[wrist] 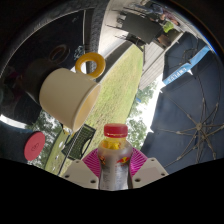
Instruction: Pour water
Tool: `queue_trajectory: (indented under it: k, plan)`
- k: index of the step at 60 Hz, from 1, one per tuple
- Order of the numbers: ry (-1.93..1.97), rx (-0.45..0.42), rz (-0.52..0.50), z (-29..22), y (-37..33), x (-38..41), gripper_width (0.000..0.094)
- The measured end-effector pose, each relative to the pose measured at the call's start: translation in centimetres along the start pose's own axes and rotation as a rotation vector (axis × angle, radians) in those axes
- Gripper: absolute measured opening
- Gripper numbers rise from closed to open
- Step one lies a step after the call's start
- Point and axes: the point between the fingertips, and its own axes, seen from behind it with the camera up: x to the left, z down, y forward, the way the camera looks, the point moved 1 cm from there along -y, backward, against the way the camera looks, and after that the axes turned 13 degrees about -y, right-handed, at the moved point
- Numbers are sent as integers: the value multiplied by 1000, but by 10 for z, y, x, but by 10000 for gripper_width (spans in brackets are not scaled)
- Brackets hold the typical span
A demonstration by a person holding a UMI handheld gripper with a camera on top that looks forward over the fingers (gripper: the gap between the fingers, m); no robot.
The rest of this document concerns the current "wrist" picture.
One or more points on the flat round red coaster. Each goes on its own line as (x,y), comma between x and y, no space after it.
(34,146)

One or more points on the clear red-capped drink bottle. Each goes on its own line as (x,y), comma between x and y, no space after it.
(115,160)

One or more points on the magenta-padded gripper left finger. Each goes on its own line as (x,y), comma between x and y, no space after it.
(78,173)

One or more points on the dark wicker patio chair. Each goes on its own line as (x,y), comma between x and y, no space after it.
(141,26)

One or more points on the large navy patio umbrella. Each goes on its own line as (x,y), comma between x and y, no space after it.
(186,110)

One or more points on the yellow crumpled packet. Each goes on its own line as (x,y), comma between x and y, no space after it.
(65,131)

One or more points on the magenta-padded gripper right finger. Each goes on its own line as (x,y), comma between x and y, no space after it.
(150,171)

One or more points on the person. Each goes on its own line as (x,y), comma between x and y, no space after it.
(162,39)
(165,15)

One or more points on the navy umbrella with blue trim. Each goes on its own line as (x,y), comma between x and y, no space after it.
(186,63)

